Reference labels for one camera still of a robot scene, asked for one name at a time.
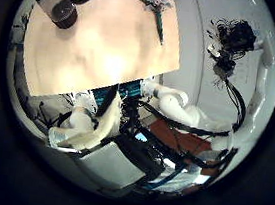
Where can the teal table frame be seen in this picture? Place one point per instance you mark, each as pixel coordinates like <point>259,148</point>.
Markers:
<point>132,89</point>

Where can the white panel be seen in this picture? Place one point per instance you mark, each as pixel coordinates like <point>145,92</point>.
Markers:
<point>112,166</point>

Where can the dark round cup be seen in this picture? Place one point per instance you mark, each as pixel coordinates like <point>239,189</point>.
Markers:
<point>64,13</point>

